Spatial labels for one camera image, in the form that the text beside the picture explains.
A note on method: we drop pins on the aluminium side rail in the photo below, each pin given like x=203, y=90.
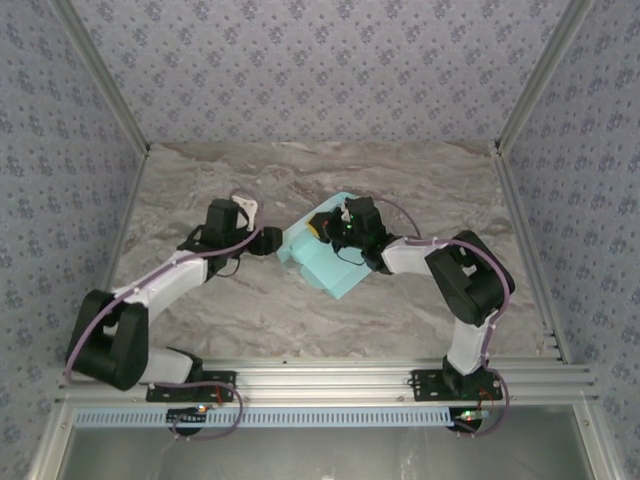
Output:
x=131, y=200
x=527, y=240

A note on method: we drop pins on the aluminium frame bar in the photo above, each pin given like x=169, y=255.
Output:
x=47, y=445
x=597, y=445

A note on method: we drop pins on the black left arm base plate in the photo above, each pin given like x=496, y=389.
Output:
x=220, y=385

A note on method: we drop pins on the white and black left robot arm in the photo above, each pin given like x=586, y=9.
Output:
x=175, y=277

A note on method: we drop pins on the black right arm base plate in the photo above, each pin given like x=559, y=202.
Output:
x=425, y=385

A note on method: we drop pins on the long aluminium frame rail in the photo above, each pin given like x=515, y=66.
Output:
x=320, y=380

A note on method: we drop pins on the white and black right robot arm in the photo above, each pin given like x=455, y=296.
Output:
x=470, y=280

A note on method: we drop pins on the pale teal paper box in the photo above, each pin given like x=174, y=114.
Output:
x=330, y=275

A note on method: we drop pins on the aluminium corner post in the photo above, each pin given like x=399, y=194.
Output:
x=107, y=85
x=542, y=80

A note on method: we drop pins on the small circuit board with LED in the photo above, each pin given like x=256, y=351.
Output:
x=192, y=414
x=470, y=416

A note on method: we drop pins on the grey metal sheet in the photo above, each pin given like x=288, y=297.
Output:
x=320, y=455

